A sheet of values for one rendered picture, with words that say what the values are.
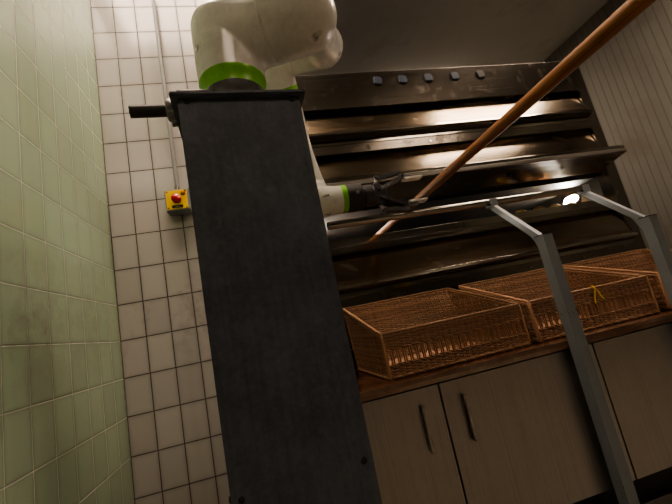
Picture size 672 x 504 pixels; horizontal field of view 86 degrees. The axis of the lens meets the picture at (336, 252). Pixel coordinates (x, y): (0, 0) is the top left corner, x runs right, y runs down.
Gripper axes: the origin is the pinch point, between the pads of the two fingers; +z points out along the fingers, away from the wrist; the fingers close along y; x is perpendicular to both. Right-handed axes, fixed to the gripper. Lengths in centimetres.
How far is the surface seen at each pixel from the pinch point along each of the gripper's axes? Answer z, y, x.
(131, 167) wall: -107, -48, -56
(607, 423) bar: 42, 88, 4
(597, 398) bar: 41, 80, 4
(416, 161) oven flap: 33, -35, -56
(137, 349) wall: -112, 34, -56
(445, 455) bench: -12, 85, -1
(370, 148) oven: 9, -45, -56
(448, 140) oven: 55, -45, -56
